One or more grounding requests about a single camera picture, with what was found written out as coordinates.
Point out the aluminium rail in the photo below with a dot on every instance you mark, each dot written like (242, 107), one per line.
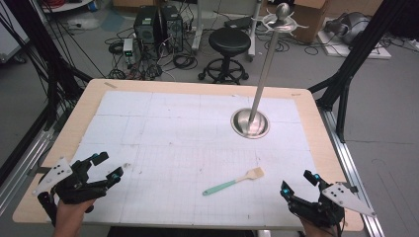
(19, 174)
(349, 164)

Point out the black frame stand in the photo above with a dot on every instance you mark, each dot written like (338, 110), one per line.
(355, 49)
(56, 82)

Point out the person's right hand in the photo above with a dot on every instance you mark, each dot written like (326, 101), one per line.
(318, 229)

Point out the white metal stand leg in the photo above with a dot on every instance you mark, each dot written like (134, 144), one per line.
(253, 36)
(197, 29)

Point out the metal utensil stand with hooks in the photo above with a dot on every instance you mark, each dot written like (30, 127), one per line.
(260, 92)

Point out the black flat power brick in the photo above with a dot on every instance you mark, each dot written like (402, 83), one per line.
(238, 22)

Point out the black round stool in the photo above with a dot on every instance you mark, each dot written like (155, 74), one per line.
(229, 42)

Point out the white round table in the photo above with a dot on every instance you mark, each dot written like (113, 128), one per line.
(66, 6)

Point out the small grey power supply box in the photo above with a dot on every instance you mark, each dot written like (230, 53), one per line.
(128, 47)

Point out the white flat board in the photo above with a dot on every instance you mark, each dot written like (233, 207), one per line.
(378, 52)

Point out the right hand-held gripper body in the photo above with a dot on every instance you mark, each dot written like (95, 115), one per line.
(316, 210)

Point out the person's left hand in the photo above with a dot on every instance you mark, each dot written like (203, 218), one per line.
(70, 217)

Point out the grey bag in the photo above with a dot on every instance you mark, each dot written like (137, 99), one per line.
(349, 28)

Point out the black computer tower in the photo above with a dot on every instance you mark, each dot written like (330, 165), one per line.
(173, 28)
(146, 26)

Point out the white grid mat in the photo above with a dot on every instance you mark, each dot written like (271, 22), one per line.
(184, 148)

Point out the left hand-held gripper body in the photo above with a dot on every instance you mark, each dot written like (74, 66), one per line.
(79, 191)

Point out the brown cardboard box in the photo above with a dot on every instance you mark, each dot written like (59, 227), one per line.
(309, 19)

